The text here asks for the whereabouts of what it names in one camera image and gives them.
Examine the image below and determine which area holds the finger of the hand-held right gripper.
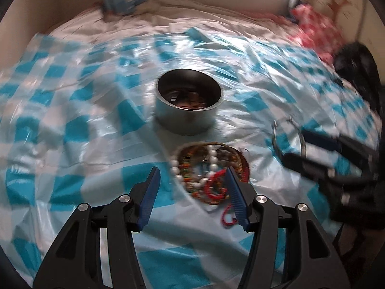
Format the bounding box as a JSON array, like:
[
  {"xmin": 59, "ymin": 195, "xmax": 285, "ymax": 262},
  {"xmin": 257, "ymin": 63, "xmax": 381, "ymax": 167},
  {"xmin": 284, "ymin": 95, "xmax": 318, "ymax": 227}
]
[
  {"xmin": 281, "ymin": 152, "xmax": 337, "ymax": 183},
  {"xmin": 302, "ymin": 130, "xmax": 380, "ymax": 164}
]

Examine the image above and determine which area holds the multicoloured bead bracelet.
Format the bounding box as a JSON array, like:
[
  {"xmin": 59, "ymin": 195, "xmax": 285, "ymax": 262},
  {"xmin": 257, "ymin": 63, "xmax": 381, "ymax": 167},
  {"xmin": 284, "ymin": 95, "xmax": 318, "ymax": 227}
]
[{"xmin": 177, "ymin": 153, "xmax": 211, "ymax": 200}]

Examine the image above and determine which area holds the red bead bracelet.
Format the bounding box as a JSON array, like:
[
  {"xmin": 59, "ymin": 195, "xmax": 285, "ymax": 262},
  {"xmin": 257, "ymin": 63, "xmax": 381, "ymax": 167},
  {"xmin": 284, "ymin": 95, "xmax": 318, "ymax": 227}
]
[{"xmin": 204, "ymin": 170, "xmax": 239, "ymax": 226}]

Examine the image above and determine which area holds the blue checkered plastic sheet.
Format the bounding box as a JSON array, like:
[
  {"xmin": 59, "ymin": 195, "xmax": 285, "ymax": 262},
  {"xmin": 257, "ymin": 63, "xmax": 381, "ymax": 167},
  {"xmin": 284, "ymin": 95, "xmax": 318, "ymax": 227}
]
[{"xmin": 0, "ymin": 27, "xmax": 382, "ymax": 289}]

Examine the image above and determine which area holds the brown tree wall sticker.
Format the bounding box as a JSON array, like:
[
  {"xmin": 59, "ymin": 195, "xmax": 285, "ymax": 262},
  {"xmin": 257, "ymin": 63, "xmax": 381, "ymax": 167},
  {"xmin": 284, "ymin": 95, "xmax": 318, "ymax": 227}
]
[{"xmin": 323, "ymin": 0, "xmax": 354, "ymax": 21}]

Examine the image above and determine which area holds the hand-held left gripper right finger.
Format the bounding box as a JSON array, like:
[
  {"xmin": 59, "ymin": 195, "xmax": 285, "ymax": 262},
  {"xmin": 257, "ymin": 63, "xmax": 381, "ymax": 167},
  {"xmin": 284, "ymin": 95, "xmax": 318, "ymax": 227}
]
[{"xmin": 225, "ymin": 167, "xmax": 351, "ymax": 289}]

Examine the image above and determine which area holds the white bead bracelet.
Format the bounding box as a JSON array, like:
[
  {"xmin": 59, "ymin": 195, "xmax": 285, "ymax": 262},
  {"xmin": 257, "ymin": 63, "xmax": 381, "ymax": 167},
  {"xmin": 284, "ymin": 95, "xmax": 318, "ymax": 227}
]
[{"xmin": 169, "ymin": 145, "xmax": 219, "ymax": 191}]

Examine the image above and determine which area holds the black plastic bag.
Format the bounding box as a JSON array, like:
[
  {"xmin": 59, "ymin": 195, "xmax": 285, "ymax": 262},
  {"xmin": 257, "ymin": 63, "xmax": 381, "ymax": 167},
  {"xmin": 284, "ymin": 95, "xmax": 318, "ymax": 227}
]
[{"xmin": 332, "ymin": 43, "xmax": 381, "ymax": 118}]

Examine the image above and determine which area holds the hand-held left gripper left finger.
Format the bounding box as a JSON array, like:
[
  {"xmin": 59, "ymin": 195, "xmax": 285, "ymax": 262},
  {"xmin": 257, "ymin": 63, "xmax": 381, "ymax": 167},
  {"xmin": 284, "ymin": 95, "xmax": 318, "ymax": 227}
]
[{"xmin": 32, "ymin": 166, "xmax": 161, "ymax": 289}]

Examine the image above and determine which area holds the white striped bed sheet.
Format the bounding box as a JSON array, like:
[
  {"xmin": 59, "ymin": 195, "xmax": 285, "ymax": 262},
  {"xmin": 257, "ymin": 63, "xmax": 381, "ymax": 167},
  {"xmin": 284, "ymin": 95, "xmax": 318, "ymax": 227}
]
[{"xmin": 45, "ymin": 0, "xmax": 301, "ymax": 46}]

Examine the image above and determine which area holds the pink checkered plastic sheet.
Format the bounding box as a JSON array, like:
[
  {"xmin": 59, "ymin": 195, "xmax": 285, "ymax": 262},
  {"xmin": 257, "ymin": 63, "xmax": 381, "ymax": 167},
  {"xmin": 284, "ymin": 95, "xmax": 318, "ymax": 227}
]
[{"xmin": 287, "ymin": 4, "xmax": 346, "ymax": 64}]

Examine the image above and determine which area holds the round metal bowl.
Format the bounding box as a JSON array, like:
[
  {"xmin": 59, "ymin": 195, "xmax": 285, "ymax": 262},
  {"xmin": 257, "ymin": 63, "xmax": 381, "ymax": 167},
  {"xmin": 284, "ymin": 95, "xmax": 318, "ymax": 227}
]
[{"xmin": 154, "ymin": 69, "xmax": 225, "ymax": 135}]

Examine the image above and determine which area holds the silver bangle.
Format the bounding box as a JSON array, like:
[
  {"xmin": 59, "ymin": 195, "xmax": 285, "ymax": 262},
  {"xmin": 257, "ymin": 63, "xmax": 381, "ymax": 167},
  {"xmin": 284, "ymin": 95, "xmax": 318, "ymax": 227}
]
[{"xmin": 271, "ymin": 119, "xmax": 307, "ymax": 160}]

